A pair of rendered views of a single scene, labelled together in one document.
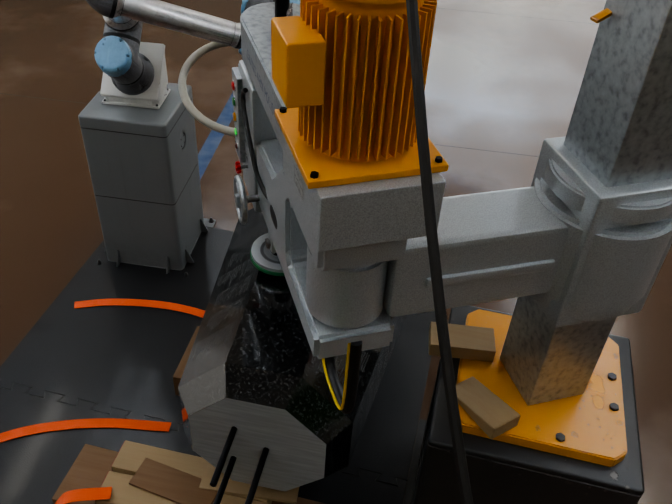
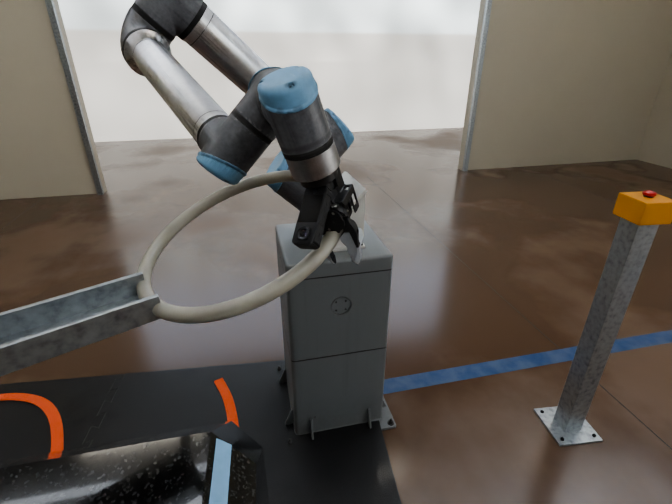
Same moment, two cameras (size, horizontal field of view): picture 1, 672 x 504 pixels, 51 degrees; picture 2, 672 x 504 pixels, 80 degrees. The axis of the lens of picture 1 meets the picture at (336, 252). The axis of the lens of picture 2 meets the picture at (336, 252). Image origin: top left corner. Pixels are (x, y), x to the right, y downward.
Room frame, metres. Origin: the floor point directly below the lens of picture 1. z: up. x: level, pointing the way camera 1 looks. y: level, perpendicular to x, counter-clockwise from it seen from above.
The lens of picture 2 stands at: (2.42, -0.44, 1.50)
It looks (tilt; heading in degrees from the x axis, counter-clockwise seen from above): 26 degrees down; 71
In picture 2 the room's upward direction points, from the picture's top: straight up
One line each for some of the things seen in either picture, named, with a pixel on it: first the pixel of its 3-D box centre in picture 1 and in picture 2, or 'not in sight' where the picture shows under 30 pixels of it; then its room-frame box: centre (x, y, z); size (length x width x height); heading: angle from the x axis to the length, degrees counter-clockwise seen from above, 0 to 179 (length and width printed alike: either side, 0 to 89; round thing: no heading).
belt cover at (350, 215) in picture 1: (315, 106); not in sight; (1.53, 0.07, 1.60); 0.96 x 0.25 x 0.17; 19
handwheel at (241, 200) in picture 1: (252, 198); not in sight; (1.71, 0.26, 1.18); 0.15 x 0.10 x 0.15; 19
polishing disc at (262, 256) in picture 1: (282, 250); not in sight; (1.86, 0.19, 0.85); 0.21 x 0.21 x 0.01
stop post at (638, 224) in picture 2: not in sight; (601, 327); (3.82, 0.44, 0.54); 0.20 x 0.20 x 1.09; 78
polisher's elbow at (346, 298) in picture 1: (346, 272); not in sight; (1.24, -0.03, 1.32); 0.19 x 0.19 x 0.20
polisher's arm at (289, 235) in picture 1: (311, 219); not in sight; (1.49, 0.07, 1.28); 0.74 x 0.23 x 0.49; 19
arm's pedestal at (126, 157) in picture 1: (148, 177); (330, 325); (2.87, 0.95, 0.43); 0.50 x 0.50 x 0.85; 84
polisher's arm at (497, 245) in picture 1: (522, 242); not in sight; (1.37, -0.46, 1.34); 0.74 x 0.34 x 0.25; 107
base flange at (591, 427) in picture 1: (539, 379); not in sight; (1.43, -0.65, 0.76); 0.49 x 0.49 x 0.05; 78
